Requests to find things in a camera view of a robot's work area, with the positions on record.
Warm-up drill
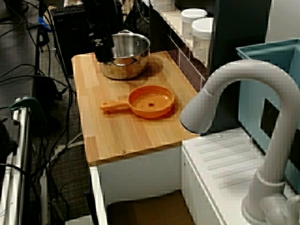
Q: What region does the green clamp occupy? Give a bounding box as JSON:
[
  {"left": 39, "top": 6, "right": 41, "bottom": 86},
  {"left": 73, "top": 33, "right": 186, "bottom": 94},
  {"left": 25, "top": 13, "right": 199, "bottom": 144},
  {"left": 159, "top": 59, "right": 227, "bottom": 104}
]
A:
[{"left": 8, "top": 97, "right": 47, "bottom": 127}]

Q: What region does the teal plastic bin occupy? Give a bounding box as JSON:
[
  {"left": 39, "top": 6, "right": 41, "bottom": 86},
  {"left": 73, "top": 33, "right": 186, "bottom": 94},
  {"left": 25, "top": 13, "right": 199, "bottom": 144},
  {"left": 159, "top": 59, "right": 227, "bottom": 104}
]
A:
[{"left": 235, "top": 38, "right": 300, "bottom": 195}]

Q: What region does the aluminium frame rail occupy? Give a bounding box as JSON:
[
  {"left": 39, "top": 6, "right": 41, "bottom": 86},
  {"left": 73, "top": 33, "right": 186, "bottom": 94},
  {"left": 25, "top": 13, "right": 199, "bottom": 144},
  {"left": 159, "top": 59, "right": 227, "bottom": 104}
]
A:
[{"left": 0, "top": 98, "right": 32, "bottom": 225}]

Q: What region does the orange plastic toy pan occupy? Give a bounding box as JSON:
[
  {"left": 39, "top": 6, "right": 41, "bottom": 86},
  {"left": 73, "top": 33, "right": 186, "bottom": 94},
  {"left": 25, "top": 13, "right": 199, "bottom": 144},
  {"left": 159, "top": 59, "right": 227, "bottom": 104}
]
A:
[{"left": 100, "top": 85, "right": 175, "bottom": 119}]

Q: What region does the dark grey upright panel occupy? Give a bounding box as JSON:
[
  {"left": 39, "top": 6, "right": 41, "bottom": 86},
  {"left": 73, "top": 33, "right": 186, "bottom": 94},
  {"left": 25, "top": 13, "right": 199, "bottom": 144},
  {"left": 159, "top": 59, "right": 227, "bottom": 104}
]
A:
[{"left": 206, "top": 0, "right": 272, "bottom": 134}]

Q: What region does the stainless steel pot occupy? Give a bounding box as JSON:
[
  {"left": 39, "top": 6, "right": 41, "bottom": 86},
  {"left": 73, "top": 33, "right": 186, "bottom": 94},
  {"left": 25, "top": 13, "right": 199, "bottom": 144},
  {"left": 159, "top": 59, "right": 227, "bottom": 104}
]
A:
[{"left": 99, "top": 30, "right": 151, "bottom": 80}]

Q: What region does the dark tiled backsplash shelf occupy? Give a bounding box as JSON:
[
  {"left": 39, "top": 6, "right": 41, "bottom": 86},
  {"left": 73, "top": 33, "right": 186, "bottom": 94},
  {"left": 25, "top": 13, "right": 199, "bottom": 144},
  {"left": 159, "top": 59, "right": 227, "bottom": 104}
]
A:
[{"left": 140, "top": 0, "right": 213, "bottom": 92}]

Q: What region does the grey toy faucet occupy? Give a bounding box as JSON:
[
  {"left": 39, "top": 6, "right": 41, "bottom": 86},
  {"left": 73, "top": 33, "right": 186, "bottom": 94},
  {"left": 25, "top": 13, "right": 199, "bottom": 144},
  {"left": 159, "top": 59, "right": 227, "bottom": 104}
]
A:
[{"left": 180, "top": 59, "right": 300, "bottom": 225}]

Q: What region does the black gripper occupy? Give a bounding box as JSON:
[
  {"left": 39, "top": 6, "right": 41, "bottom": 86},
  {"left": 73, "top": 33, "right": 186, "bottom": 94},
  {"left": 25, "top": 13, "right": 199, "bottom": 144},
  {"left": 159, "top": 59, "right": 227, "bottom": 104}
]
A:
[{"left": 89, "top": 21, "right": 115, "bottom": 64}]

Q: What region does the white lidded spice jar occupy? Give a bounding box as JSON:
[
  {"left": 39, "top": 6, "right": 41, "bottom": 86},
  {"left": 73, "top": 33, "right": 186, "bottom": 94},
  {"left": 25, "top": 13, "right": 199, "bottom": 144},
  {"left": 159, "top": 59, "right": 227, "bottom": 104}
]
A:
[
  {"left": 191, "top": 17, "right": 214, "bottom": 63},
  {"left": 180, "top": 8, "right": 208, "bottom": 38}
]

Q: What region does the black bulky device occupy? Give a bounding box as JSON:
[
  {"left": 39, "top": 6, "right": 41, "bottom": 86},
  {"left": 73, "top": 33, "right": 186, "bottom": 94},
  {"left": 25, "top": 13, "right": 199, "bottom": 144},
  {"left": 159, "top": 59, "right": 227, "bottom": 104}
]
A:
[{"left": 0, "top": 118, "right": 19, "bottom": 165}]

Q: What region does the blue plastic piece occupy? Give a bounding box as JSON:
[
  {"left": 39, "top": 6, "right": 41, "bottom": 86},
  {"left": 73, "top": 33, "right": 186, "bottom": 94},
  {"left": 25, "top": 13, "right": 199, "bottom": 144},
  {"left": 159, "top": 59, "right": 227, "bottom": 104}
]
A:
[{"left": 38, "top": 15, "right": 53, "bottom": 33}]

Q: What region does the white cable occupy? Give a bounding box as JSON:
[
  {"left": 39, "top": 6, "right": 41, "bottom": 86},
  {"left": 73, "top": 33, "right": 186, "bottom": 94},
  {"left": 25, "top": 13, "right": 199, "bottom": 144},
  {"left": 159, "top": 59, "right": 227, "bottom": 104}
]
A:
[{"left": 45, "top": 132, "right": 84, "bottom": 168}]

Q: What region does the black cable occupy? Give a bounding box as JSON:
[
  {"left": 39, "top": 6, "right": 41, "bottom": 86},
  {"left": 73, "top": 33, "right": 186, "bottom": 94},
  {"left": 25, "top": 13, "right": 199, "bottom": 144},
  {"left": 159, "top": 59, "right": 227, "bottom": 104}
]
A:
[{"left": 0, "top": 63, "right": 77, "bottom": 146}]

